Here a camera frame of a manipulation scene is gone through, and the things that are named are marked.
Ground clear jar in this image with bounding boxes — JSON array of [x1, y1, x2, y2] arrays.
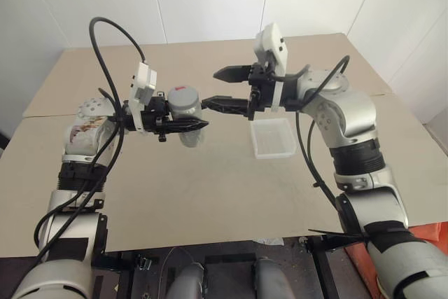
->
[[169, 102, 207, 149]]

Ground black metal table frame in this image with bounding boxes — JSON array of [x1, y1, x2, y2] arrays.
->
[[90, 235, 354, 299]]

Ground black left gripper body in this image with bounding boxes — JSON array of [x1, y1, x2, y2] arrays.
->
[[141, 92, 174, 143]]

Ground grey jar lid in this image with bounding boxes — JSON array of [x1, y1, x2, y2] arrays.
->
[[167, 85, 202, 113]]

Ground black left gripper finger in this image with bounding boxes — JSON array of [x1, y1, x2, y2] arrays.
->
[[167, 119, 211, 136]]

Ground clear plastic box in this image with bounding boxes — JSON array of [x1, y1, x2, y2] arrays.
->
[[250, 118, 297, 159]]

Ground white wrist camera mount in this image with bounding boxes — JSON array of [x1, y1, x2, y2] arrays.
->
[[128, 62, 159, 134], [254, 22, 290, 113]]

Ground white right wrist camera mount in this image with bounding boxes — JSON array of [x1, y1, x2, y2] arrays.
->
[[254, 22, 290, 113]]

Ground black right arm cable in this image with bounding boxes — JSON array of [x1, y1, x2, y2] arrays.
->
[[285, 54, 352, 216]]

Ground dark grey rounded shape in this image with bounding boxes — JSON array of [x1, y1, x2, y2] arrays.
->
[[167, 260, 208, 299]]

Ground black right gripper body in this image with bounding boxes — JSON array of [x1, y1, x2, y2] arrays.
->
[[246, 62, 278, 122]]

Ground orange object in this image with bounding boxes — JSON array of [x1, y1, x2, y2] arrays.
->
[[344, 221, 448, 279]]

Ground white crumpled scrap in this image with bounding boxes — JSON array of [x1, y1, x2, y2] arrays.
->
[[255, 236, 285, 246]]

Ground black cable tie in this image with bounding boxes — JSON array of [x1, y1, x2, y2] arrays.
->
[[307, 228, 367, 242]]

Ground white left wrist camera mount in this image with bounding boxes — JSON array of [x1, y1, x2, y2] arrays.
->
[[128, 62, 159, 134]]

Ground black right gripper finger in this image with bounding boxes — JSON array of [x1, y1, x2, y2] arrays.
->
[[202, 95, 251, 118], [213, 64, 253, 85]]

